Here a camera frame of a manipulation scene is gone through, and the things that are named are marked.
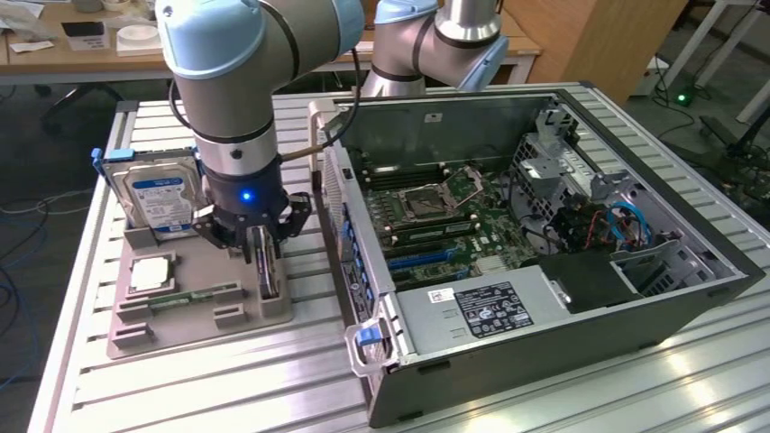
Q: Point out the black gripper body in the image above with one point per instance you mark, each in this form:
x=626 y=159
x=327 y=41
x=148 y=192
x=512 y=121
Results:
x=247 y=198

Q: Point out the low-profile graphics card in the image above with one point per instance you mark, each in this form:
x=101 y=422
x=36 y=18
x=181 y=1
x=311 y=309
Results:
x=267 y=275

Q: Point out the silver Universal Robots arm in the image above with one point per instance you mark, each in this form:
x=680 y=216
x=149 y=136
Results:
x=228 y=113

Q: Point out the blue card retainer clip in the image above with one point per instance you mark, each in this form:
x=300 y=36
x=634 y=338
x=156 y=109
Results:
x=361 y=275
x=345 y=221
x=356 y=252

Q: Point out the hard disk with blue carrier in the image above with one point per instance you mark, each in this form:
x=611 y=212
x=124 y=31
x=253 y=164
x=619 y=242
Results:
x=153 y=198

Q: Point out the silver CPU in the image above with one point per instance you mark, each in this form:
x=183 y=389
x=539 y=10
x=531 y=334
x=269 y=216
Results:
x=149 y=275

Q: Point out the green RAM stick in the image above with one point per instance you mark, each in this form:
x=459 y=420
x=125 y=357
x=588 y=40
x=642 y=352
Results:
x=180 y=298

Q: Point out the black RAM slot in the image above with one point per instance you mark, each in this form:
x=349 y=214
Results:
x=405 y=170

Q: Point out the CPU socket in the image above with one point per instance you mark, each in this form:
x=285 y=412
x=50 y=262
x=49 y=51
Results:
x=427 y=203

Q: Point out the grey parts rack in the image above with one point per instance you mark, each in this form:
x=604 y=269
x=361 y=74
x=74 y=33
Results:
x=192 y=325

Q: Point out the dark RAM stick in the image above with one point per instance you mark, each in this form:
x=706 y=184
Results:
x=432 y=231

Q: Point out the blue expansion slot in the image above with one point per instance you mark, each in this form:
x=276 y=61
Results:
x=420 y=261

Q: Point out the metal socket cover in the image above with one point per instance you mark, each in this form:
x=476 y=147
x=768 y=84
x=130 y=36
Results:
x=465 y=185

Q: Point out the green motherboard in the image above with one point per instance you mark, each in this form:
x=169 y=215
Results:
x=475 y=225

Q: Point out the blue case latch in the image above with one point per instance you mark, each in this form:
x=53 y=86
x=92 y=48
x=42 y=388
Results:
x=368 y=337

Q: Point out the grey power supply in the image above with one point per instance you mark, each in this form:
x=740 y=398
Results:
x=420 y=325

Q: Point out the black chair base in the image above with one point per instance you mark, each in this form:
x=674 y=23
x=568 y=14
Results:
x=77 y=97

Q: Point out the white round dish on box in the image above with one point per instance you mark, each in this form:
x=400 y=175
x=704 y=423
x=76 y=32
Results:
x=137 y=38

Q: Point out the perforated metal drive cage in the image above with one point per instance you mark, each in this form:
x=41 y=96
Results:
x=540 y=171

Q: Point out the wooden desk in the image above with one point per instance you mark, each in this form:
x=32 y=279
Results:
x=60 y=63

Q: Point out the white box with black top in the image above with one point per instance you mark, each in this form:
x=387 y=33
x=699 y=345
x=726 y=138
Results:
x=85 y=34

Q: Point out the black fan housing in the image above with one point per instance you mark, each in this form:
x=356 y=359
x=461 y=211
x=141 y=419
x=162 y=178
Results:
x=578 y=227

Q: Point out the white paper slip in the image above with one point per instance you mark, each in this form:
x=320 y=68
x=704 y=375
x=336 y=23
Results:
x=29 y=47

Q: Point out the grey cup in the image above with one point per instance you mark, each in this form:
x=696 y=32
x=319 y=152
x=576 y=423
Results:
x=88 y=6

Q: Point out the black open PC case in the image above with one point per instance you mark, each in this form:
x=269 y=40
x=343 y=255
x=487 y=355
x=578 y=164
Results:
x=540 y=361

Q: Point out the clear plastic bag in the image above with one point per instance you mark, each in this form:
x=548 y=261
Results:
x=20 y=22

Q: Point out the grey metal disk bay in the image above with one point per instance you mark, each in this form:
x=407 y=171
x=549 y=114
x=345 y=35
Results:
x=662 y=270

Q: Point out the wooden cabinet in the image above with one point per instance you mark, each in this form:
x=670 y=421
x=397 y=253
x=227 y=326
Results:
x=602 y=45

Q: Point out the power strip with green light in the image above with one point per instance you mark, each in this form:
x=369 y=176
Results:
x=682 y=98

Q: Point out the black equipment stand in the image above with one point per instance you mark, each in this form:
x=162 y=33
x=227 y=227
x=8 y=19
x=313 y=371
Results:
x=722 y=131

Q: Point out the white desk frame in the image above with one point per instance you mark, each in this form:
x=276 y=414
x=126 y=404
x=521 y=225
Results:
x=691 y=45

